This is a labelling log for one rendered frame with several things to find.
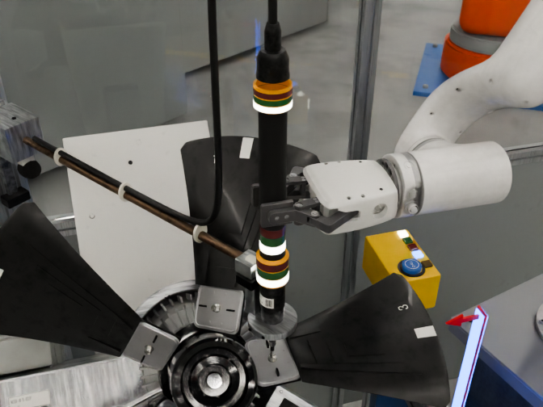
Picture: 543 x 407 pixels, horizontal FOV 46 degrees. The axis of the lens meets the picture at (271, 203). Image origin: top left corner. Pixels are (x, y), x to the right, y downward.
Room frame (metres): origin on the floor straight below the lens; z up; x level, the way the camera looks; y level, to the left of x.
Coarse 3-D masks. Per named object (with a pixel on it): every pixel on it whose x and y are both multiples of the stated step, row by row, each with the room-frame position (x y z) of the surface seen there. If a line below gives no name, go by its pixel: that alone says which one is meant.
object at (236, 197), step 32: (192, 160) 0.86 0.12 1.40; (224, 160) 0.84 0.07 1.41; (256, 160) 0.82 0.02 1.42; (288, 160) 0.81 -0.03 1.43; (192, 192) 0.83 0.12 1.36; (224, 192) 0.80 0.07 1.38; (192, 224) 0.80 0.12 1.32; (224, 224) 0.77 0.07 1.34; (256, 224) 0.75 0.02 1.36; (224, 256) 0.73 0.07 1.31
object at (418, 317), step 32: (384, 288) 0.78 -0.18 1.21; (320, 320) 0.72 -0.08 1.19; (352, 320) 0.72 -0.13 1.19; (384, 320) 0.72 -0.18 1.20; (416, 320) 0.72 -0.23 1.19; (320, 352) 0.66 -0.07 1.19; (352, 352) 0.66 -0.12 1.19; (384, 352) 0.66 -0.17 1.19; (416, 352) 0.67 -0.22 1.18; (320, 384) 0.61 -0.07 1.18; (352, 384) 0.61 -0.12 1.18; (384, 384) 0.62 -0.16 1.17; (416, 384) 0.62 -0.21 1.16; (448, 384) 0.63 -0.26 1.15
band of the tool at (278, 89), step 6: (258, 84) 0.67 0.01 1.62; (270, 84) 0.67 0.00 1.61; (276, 84) 0.67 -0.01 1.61; (282, 84) 0.67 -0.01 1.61; (288, 84) 0.66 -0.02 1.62; (258, 90) 0.64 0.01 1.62; (264, 90) 0.63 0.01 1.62; (270, 90) 0.63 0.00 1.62; (276, 90) 0.63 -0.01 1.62; (282, 90) 0.63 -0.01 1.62; (288, 90) 0.64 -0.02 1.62; (270, 114) 0.64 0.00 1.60
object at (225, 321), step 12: (204, 288) 0.72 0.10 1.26; (216, 288) 0.71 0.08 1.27; (204, 300) 0.71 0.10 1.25; (216, 300) 0.70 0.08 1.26; (228, 300) 0.69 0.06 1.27; (240, 300) 0.68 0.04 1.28; (204, 312) 0.70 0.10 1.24; (228, 312) 0.68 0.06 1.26; (240, 312) 0.67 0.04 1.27; (204, 324) 0.68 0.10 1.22; (216, 324) 0.67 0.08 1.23; (228, 324) 0.66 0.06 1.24
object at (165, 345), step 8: (144, 328) 0.64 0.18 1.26; (152, 328) 0.63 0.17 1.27; (136, 336) 0.64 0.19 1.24; (144, 336) 0.64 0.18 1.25; (152, 336) 0.64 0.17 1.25; (160, 336) 0.63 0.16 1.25; (168, 336) 0.63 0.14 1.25; (128, 344) 0.64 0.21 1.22; (136, 344) 0.64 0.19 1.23; (144, 344) 0.64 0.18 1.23; (152, 344) 0.64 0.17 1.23; (160, 344) 0.63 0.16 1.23; (168, 344) 0.63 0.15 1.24; (176, 344) 0.63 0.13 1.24; (128, 352) 0.65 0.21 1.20; (136, 352) 0.64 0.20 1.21; (144, 352) 0.64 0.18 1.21; (152, 352) 0.64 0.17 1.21; (160, 352) 0.64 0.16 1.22; (168, 352) 0.63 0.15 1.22; (136, 360) 0.64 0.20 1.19; (144, 360) 0.64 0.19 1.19; (152, 360) 0.64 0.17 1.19; (160, 360) 0.64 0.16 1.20; (152, 368) 0.64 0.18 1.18; (160, 368) 0.64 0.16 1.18
